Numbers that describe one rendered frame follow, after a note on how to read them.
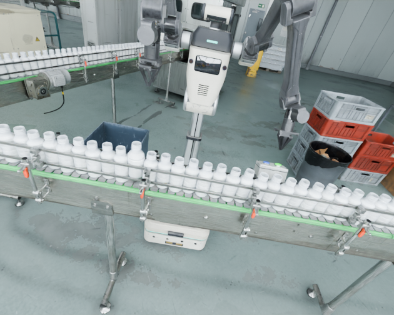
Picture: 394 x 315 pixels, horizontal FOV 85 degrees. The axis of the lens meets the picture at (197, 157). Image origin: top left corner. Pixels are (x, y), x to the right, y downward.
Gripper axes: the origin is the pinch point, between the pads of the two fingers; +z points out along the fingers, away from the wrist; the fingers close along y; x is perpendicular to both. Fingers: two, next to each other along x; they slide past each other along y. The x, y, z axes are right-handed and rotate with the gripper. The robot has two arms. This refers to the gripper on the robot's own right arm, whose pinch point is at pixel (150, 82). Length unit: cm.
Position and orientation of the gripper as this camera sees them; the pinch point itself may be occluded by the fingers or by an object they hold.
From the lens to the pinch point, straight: 93.5
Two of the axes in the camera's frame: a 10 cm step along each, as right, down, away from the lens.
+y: -0.6, 5.5, -8.3
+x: 9.8, 1.8, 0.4
